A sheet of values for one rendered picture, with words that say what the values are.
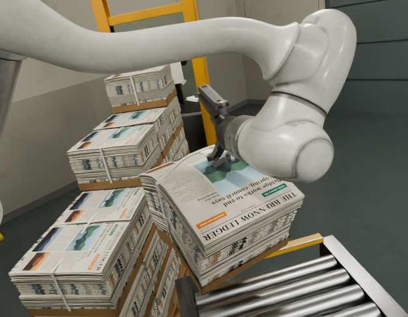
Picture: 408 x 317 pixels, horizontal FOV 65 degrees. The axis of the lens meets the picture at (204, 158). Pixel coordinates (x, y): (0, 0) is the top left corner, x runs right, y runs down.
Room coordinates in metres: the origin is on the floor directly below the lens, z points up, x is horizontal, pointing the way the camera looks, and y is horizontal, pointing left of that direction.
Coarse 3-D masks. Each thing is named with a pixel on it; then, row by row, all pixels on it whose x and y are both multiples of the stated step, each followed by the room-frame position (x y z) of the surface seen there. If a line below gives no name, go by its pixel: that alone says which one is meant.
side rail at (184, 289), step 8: (176, 280) 0.79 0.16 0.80; (184, 280) 0.78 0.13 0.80; (176, 288) 0.75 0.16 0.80; (184, 288) 0.75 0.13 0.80; (192, 288) 0.74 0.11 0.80; (184, 296) 0.72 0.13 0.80; (192, 296) 0.71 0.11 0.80; (184, 304) 0.69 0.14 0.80; (192, 304) 0.68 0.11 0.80; (184, 312) 0.66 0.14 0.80; (192, 312) 0.65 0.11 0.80
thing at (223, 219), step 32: (192, 192) 0.67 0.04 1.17; (224, 192) 0.66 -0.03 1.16; (256, 192) 0.66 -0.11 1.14; (288, 192) 0.66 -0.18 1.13; (192, 224) 0.58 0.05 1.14; (224, 224) 0.58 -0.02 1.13; (256, 224) 0.60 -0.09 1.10; (288, 224) 0.69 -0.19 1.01; (192, 256) 0.61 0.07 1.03; (224, 256) 0.60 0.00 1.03; (256, 256) 0.67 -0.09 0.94
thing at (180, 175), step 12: (204, 156) 0.84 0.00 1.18; (180, 168) 0.79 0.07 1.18; (192, 168) 0.78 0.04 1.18; (204, 168) 0.76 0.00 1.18; (216, 168) 0.75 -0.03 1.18; (156, 180) 0.75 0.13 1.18; (168, 180) 0.74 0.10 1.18; (180, 180) 0.72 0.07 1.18; (192, 180) 0.72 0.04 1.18; (168, 204) 0.71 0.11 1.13; (168, 216) 0.72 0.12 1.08
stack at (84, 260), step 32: (96, 192) 1.46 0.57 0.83; (128, 192) 1.39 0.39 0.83; (64, 224) 1.22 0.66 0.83; (96, 224) 1.16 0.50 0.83; (128, 224) 1.12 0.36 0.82; (32, 256) 1.02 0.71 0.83; (64, 256) 0.99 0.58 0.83; (96, 256) 0.95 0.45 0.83; (128, 256) 1.05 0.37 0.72; (160, 256) 1.33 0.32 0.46; (32, 288) 0.94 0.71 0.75; (64, 288) 0.91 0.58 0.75; (96, 288) 0.88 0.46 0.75; (160, 288) 1.22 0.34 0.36
